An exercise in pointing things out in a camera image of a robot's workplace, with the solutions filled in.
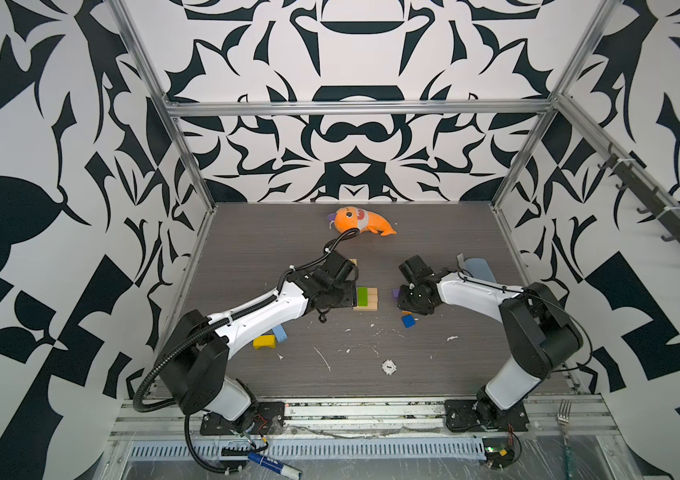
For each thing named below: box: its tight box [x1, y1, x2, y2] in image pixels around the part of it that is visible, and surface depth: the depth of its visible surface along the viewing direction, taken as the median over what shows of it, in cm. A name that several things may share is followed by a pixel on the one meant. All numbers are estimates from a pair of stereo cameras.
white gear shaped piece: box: [381, 359, 397, 375], surface depth 84 cm
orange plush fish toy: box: [327, 206, 397, 236], surface depth 109 cm
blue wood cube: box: [401, 315, 416, 329], surface depth 93 cm
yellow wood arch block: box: [253, 334, 277, 350], surface depth 86 cm
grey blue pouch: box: [456, 252, 497, 283], surface depth 102 cm
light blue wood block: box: [272, 324, 288, 343], surface depth 89 cm
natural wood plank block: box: [353, 301, 378, 311], surface depth 94 cm
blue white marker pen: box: [248, 452, 303, 480], surface depth 69 cm
